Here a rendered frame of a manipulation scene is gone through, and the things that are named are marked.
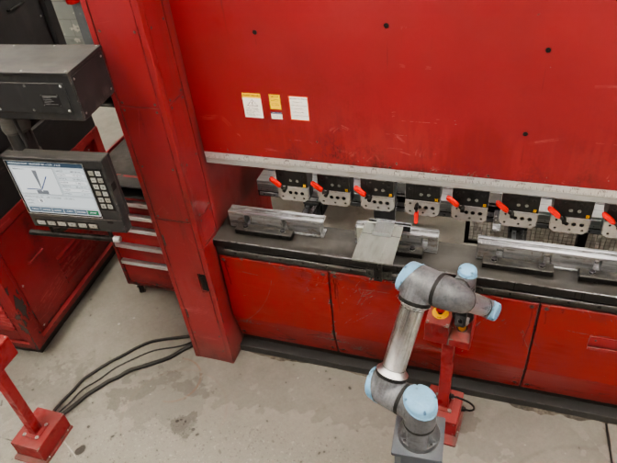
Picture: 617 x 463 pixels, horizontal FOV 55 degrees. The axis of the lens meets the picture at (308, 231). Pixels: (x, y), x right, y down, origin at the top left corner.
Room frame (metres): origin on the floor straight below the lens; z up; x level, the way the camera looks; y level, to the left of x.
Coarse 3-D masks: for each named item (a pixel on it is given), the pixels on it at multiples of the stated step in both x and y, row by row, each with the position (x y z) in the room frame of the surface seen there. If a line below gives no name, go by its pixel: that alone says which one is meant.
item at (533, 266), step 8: (488, 256) 1.93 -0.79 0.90; (488, 264) 1.89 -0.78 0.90; (496, 264) 1.88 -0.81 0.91; (504, 264) 1.87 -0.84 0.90; (512, 264) 1.87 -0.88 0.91; (520, 264) 1.86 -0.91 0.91; (528, 264) 1.86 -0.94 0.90; (536, 264) 1.85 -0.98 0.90; (520, 272) 1.84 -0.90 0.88; (528, 272) 1.82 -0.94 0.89; (536, 272) 1.81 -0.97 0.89; (544, 272) 1.80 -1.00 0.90; (552, 272) 1.79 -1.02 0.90
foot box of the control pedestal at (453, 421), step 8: (432, 384) 1.85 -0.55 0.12; (456, 392) 1.78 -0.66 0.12; (456, 400) 1.74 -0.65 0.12; (456, 408) 1.69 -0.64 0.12; (440, 416) 1.66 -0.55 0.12; (448, 416) 1.65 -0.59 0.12; (456, 416) 1.65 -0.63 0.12; (448, 424) 1.62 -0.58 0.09; (456, 424) 1.61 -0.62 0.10; (448, 432) 1.62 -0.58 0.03; (456, 432) 1.62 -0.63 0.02; (448, 440) 1.59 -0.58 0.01; (456, 440) 1.58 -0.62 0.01
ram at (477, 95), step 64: (192, 0) 2.38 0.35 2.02; (256, 0) 2.28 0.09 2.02; (320, 0) 2.19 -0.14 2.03; (384, 0) 2.10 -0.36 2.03; (448, 0) 2.02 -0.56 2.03; (512, 0) 1.94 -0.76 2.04; (576, 0) 1.87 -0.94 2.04; (192, 64) 2.41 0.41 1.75; (256, 64) 2.30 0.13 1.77; (320, 64) 2.20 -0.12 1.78; (384, 64) 2.10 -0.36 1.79; (448, 64) 2.02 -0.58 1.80; (512, 64) 1.93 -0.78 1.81; (576, 64) 1.86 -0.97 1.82; (256, 128) 2.32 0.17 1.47; (320, 128) 2.21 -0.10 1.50; (384, 128) 2.10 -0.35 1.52; (448, 128) 2.01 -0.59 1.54; (512, 128) 1.92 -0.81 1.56; (576, 128) 1.84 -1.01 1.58; (512, 192) 1.91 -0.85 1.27
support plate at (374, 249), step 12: (372, 228) 2.11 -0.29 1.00; (396, 228) 2.09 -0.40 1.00; (360, 240) 2.04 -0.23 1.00; (372, 240) 2.03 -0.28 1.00; (384, 240) 2.02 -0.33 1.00; (396, 240) 2.01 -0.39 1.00; (360, 252) 1.95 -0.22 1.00; (372, 252) 1.95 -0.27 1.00; (384, 252) 1.94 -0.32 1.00; (396, 252) 1.94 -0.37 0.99; (384, 264) 1.86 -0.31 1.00
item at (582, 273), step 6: (582, 270) 1.78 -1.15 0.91; (588, 270) 1.78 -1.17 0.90; (582, 276) 1.75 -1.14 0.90; (588, 276) 1.74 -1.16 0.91; (594, 276) 1.74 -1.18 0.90; (600, 276) 1.74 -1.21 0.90; (606, 276) 1.73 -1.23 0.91; (612, 276) 1.73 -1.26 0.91; (594, 282) 1.73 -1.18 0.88; (600, 282) 1.72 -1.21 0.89; (606, 282) 1.71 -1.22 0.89; (612, 282) 1.70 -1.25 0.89
